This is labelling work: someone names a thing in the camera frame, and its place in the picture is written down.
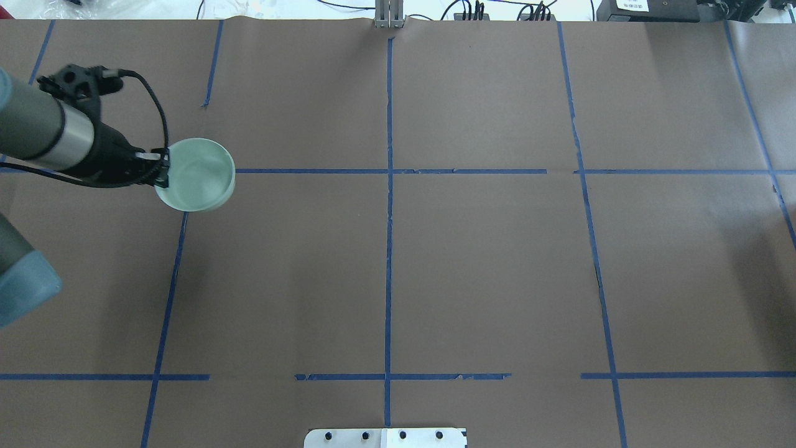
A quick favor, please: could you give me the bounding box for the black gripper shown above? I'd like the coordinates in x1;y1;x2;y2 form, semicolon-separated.
81;124;170;189

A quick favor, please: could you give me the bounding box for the mint green bowl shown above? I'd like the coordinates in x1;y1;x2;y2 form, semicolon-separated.
155;138;236;212

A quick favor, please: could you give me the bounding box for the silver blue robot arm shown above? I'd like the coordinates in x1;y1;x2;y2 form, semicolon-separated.
1;63;170;327

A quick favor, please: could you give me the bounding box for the black power box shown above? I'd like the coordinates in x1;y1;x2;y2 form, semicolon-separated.
595;1;700;23

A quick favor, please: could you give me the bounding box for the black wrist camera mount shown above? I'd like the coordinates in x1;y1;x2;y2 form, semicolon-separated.
36;63;123;121

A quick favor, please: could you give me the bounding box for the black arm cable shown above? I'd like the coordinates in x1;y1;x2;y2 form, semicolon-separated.
0;68;170;187

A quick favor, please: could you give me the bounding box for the aluminium frame post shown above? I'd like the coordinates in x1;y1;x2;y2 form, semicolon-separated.
374;0;406;29

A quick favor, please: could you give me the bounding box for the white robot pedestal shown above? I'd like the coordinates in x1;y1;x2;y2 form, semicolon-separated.
303;426;468;447

